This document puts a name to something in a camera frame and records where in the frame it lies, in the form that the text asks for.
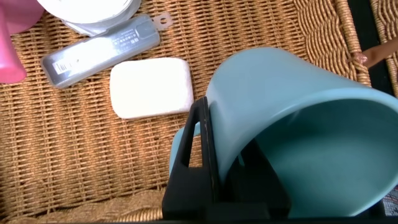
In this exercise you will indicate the wicker basket holding food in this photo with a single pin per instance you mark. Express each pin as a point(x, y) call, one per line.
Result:
point(387, 25)

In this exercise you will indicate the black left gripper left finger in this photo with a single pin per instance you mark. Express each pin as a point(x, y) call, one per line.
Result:
point(189, 183)

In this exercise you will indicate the white round lidded jar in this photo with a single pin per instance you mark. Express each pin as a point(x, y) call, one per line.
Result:
point(90, 12)

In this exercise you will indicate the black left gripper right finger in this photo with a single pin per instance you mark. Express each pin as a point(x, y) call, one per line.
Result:
point(255, 183)

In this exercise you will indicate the wicker basket holding toiletries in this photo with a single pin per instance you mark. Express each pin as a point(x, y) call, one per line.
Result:
point(77, 149)

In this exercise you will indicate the teal mug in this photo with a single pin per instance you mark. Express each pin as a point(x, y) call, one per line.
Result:
point(280, 99)

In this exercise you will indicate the grey toothpaste tube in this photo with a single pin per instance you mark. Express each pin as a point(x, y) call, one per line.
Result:
point(99, 51)

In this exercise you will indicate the white soap bar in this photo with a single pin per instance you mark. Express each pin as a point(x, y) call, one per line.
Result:
point(150, 87)

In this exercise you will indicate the pink cup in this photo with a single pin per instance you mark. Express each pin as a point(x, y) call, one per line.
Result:
point(9, 46)

